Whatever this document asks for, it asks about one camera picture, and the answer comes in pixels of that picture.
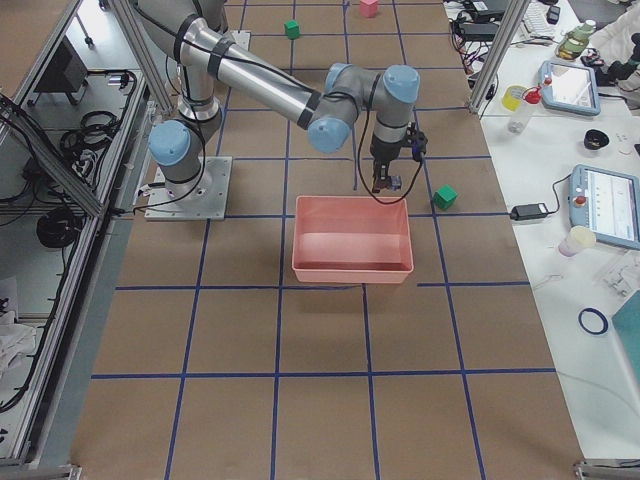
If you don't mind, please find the teach pendant far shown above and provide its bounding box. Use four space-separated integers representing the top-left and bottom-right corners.
539 60 601 116

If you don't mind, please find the pink cube far side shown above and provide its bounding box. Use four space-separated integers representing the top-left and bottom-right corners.
359 0 379 18

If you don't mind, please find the aluminium frame post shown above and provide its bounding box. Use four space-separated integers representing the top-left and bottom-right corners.
467 0 529 114

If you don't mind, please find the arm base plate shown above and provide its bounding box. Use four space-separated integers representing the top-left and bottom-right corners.
144 156 233 221
226 30 251 50

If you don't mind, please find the green cube near bin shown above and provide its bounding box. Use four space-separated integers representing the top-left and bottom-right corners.
432 184 458 210

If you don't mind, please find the black power adapter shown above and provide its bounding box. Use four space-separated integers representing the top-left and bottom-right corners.
509 203 550 221

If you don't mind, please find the blue tape ring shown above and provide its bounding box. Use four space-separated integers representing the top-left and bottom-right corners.
578 307 610 336

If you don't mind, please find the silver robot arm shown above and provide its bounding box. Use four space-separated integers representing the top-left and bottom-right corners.
132 1 427 195

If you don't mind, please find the teach pendant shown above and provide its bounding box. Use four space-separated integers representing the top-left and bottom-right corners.
539 60 601 116
568 164 639 250

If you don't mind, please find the green cube near base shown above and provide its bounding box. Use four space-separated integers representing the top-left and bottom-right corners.
283 19 301 40

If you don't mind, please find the pink plastic bin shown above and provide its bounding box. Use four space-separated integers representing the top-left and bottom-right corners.
292 196 414 284

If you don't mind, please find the yellow tape roll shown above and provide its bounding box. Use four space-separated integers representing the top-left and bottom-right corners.
501 85 527 112

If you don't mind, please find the teach pendant near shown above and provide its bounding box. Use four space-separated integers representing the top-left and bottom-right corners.
568 164 639 250

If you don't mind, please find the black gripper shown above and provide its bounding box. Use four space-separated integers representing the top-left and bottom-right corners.
370 127 428 194

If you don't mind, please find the squeeze bottle red cap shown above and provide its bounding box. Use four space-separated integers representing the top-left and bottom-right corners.
507 86 542 134

